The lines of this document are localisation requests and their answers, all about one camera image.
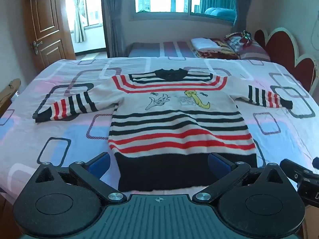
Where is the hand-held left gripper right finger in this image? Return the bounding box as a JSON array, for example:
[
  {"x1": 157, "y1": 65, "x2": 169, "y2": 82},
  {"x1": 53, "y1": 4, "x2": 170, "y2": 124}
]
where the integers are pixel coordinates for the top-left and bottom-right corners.
[{"x1": 192, "y1": 152, "x2": 287, "y2": 204}]

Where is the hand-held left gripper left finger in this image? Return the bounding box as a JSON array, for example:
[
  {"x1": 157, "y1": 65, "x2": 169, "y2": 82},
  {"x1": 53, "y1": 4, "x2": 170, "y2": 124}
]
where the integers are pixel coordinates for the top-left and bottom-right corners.
[{"x1": 32, "y1": 152, "x2": 127, "y2": 205}]

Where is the striped knitted sweater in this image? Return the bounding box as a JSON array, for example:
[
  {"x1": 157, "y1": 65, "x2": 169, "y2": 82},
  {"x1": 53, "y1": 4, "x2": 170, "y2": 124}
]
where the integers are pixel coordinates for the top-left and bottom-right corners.
[{"x1": 32, "y1": 68, "x2": 293, "y2": 192}]

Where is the bed with patterned sheet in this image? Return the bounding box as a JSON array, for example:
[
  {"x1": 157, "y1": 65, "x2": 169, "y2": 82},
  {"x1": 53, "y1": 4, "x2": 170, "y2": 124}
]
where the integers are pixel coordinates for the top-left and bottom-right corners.
[{"x1": 0, "y1": 56, "x2": 319, "y2": 197}]

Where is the folded red patterned blanket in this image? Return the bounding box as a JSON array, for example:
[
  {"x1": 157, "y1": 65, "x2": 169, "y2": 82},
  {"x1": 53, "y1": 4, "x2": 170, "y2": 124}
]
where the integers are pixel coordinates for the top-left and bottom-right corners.
[{"x1": 194, "y1": 38, "x2": 240, "y2": 60}]

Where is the wooden chair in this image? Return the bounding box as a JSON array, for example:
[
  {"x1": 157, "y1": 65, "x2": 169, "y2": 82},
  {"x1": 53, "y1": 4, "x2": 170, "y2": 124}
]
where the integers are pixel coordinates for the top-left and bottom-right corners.
[{"x1": 0, "y1": 78, "x2": 22, "y2": 117}]

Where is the dark red striped pillow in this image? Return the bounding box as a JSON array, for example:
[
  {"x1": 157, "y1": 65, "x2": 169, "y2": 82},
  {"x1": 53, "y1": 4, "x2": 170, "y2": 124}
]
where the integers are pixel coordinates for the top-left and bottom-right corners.
[{"x1": 239, "y1": 40, "x2": 271, "y2": 61}]

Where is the red and white headboard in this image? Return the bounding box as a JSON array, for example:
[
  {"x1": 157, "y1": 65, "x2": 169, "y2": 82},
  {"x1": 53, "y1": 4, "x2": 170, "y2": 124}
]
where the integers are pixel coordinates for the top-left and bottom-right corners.
[{"x1": 254, "y1": 26, "x2": 319, "y2": 95}]

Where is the folded white cloth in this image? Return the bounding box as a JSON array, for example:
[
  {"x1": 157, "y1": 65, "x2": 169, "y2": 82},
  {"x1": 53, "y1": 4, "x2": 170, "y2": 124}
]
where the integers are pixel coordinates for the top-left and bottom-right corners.
[{"x1": 191, "y1": 37, "x2": 222, "y2": 51}]

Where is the plaid pillow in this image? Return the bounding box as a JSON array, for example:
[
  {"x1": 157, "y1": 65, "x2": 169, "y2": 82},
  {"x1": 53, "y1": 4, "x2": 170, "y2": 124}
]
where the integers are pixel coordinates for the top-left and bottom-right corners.
[{"x1": 224, "y1": 30, "x2": 253, "y2": 53}]

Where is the grey curtain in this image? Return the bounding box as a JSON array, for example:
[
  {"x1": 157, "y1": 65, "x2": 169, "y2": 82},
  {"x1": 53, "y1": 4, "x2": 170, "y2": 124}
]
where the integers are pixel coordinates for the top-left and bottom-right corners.
[
  {"x1": 233, "y1": 0, "x2": 258, "y2": 34},
  {"x1": 100, "y1": 0, "x2": 124, "y2": 58}
]

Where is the white sheer curtain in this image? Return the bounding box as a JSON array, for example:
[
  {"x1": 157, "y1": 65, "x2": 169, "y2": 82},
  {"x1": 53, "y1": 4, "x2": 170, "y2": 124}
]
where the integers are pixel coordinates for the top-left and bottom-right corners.
[{"x1": 71, "y1": 0, "x2": 86, "y2": 43}]

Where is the teal cushion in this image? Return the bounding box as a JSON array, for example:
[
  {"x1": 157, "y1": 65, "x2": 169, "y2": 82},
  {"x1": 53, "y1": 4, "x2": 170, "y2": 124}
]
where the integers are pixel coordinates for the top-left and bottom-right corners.
[{"x1": 204, "y1": 7, "x2": 237, "y2": 22}]

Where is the brown wooden door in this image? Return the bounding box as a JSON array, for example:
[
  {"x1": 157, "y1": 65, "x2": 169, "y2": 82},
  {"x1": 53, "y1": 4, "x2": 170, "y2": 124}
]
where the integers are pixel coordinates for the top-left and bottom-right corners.
[{"x1": 24, "y1": 0, "x2": 76, "y2": 72}]

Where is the metal door handle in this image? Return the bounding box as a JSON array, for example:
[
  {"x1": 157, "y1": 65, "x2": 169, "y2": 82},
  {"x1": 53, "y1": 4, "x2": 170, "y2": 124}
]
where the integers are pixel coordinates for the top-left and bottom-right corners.
[{"x1": 31, "y1": 40, "x2": 43, "y2": 55}]

